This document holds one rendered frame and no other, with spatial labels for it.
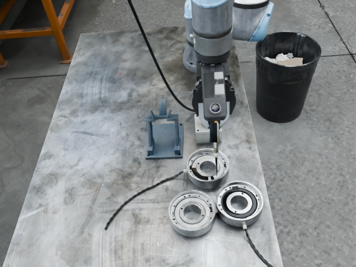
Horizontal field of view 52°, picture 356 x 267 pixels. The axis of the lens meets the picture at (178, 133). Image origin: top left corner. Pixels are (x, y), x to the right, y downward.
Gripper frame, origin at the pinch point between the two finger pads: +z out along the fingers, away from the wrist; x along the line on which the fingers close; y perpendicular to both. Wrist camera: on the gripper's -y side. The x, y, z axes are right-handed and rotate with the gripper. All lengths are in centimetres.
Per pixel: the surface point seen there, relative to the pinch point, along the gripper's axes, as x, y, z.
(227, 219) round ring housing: -2.1, -18.9, 10.0
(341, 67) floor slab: -90, 145, 94
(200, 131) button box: 3.5, 6.9, 8.6
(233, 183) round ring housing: -4.1, -9.7, 9.5
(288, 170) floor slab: -40, 59, 93
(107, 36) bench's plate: 39, 65, 13
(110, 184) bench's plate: 26.5, -6.5, 13.0
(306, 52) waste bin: -55, 115, 59
